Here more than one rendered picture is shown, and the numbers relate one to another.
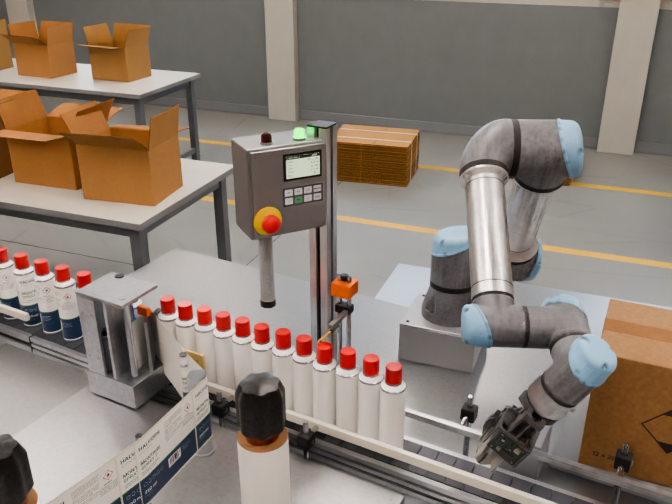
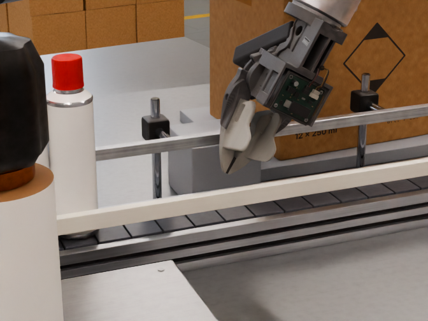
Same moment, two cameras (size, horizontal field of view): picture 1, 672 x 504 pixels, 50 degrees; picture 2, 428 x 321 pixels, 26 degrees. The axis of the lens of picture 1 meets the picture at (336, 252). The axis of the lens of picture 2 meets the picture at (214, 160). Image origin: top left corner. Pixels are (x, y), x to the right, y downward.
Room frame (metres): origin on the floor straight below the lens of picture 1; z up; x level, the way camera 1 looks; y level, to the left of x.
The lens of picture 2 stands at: (0.44, 0.53, 1.34)
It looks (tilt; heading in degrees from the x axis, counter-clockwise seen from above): 21 degrees down; 310
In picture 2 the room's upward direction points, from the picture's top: straight up
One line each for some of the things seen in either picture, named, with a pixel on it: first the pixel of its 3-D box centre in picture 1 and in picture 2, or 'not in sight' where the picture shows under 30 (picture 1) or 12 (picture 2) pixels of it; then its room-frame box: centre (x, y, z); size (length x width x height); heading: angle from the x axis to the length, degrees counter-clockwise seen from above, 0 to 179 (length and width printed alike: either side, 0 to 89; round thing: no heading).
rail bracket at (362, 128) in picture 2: (618, 485); (370, 135); (1.04, -0.53, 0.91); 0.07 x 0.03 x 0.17; 151
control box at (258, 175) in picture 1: (280, 183); not in sight; (1.40, 0.11, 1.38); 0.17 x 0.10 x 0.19; 116
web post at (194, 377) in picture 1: (200, 413); not in sight; (1.17, 0.27, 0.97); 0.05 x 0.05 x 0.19
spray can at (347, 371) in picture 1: (347, 392); not in sight; (1.23, -0.02, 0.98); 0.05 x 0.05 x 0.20
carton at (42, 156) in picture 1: (60, 138); not in sight; (3.18, 1.25, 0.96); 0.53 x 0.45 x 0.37; 161
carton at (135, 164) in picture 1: (127, 149); not in sight; (3.00, 0.90, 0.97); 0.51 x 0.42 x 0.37; 164
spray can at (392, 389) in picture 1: (392, 408); (71, 146); (1.18, -0.11, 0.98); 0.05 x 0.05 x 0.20
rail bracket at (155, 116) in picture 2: (464, 435); (162, 165); (1.18, -0.26, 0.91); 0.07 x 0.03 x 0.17; 151
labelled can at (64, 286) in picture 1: (68, 302); not in sight; (1.61, 0.69, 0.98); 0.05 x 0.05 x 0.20
